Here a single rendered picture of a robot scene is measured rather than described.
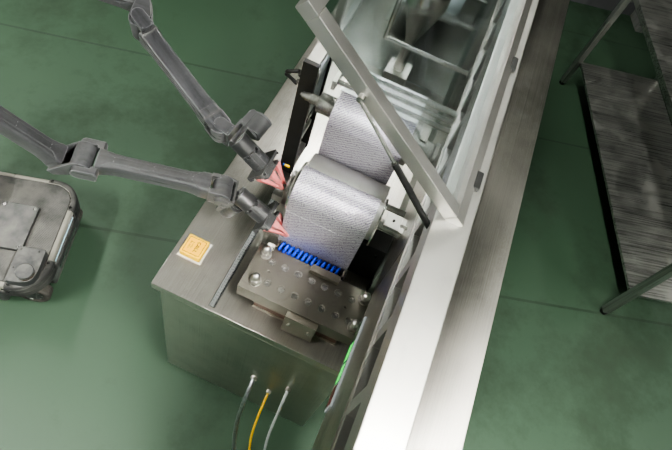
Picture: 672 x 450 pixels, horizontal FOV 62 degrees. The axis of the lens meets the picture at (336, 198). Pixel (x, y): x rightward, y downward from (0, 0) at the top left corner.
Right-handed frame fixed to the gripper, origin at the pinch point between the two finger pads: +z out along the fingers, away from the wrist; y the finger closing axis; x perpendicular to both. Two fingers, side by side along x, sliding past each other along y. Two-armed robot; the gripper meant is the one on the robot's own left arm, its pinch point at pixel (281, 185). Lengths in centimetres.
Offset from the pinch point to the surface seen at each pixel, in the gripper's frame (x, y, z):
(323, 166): 5.5, -12.0, 6.2
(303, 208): 7.2, 5.5, 5.5
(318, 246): -0.2, 5.9, 21.6
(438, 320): 61, 41, 7
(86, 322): -136, 29, 26
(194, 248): -35.7, 15.8, 4.0
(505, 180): 52, -18, 31
